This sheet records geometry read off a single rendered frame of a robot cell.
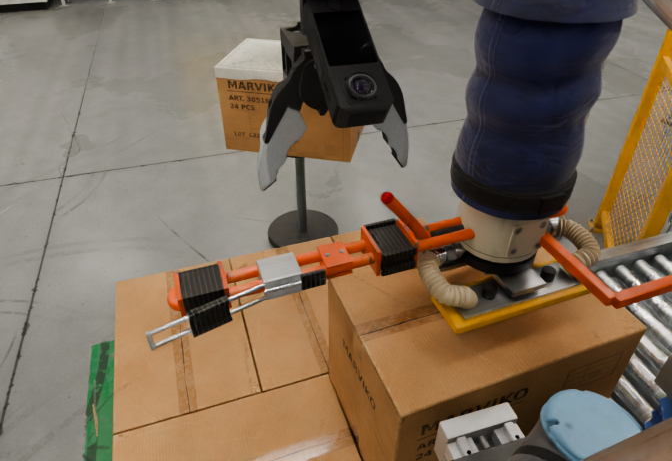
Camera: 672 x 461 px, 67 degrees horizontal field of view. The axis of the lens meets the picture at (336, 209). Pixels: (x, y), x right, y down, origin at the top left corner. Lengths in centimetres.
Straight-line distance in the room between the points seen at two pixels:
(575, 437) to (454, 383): 44
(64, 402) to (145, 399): 84
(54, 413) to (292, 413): 117
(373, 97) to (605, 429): 47
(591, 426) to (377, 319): 58
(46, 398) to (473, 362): 180
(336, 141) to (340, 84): 188
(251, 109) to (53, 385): 141
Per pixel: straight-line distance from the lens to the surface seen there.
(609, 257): 206
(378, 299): 119
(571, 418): 68
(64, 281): 292
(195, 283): 89
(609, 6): 82
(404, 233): 97
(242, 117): 234
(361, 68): 40
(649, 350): 187
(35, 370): 256
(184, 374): 161
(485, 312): 103
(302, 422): 147
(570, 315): 126
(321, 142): 228
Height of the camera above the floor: 180
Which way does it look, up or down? 36 degrees down
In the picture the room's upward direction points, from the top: straight up
